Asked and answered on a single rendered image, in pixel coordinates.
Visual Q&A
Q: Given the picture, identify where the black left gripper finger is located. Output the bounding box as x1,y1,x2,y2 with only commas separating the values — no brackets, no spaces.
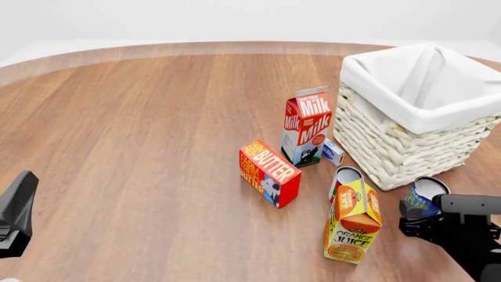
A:
0,169,40,237

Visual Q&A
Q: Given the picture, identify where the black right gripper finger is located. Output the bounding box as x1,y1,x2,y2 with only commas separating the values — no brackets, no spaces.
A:
398,198,422,221

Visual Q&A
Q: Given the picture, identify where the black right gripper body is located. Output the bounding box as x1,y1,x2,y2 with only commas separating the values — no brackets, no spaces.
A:
398,215,501,251

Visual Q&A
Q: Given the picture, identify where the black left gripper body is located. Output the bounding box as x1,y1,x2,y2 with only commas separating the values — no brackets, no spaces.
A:
0,220,32,260

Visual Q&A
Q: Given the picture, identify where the blue labelled soup tin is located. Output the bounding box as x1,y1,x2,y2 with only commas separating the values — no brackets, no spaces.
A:
404,175,452,220

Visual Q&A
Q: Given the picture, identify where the white woven basket, cloth liner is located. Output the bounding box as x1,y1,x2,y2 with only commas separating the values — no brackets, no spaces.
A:
332,42,501,192

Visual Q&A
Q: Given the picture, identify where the flat plate on black stalk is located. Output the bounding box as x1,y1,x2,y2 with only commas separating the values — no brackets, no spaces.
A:
431,193,501,225

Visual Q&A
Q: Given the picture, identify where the orange juice carton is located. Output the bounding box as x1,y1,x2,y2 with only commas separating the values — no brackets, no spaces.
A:
323,179,383,266

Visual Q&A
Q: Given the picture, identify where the red and white tin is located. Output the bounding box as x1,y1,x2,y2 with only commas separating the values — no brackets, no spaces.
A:
328,165,365,204

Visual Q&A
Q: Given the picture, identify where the small blue and white box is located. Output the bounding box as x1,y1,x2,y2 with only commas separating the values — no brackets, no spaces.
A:
321,139,346,168

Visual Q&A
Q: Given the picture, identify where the red and white milk carton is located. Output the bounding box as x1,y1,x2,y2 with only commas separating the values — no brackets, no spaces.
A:
280,85,333,169

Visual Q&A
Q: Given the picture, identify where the red and orange butter box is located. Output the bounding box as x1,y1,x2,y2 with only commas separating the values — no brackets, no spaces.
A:
238,139,303,209

